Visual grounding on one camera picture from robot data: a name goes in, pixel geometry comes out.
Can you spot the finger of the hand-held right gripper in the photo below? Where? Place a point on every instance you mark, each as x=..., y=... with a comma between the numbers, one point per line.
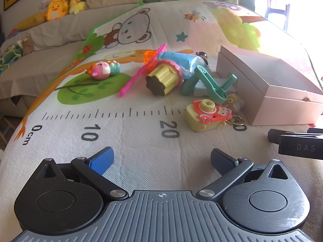
x=297, y=147
x=273, y=135

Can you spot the green blanket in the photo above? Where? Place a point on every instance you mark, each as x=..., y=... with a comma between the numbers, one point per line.
x=8, y=58

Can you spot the printed cartoon play mat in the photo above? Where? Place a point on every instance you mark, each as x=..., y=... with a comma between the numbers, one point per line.
x=141, y=141

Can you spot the yellow pink cupcake toy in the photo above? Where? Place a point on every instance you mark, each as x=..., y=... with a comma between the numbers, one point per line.
x=164, y=77

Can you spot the blue plastic packet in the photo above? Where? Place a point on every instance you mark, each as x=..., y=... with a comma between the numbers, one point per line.
x=181, y=59

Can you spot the white yellow plush toy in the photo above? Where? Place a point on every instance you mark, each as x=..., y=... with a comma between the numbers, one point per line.
x=74, y=3

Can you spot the long yellow plush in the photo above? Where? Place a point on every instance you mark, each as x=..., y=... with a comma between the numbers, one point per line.
x=30, y=21

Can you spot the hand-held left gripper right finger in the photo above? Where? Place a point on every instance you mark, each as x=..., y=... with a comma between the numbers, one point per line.
x=222, y=159

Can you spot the dark metal rack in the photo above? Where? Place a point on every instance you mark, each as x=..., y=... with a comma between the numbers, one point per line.
x=276, y=7

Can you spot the small black-hat figure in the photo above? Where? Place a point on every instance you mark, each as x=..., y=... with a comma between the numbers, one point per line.
x=203, y=55

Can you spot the pink plastic stick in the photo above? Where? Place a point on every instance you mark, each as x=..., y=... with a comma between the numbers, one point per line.
x=131, y=82

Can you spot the light blue toy block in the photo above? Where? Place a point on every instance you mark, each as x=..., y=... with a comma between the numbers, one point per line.
x=201, y=90

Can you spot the teal plastic toy tool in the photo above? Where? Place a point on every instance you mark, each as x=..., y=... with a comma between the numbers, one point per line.
x=209, y=85

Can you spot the yellow duck plush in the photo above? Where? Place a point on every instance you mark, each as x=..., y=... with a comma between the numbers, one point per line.
x=56, y=8

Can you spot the orange plastic toy block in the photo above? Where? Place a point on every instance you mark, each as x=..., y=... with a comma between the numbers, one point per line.
x=149, y=56

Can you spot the pink pig toy figure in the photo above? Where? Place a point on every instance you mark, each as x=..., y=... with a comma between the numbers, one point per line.
x=101, y=70

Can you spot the pink cardboard box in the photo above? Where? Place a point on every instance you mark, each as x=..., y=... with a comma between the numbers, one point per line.
x=282, y=105

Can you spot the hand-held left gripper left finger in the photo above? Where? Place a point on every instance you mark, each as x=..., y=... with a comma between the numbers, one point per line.
x=102, y=160

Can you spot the beige covered sofa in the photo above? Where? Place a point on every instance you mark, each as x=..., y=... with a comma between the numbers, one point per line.
x=50, y=35

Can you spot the brown plush toy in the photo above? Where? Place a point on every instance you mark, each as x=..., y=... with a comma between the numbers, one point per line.
x=27, y=46

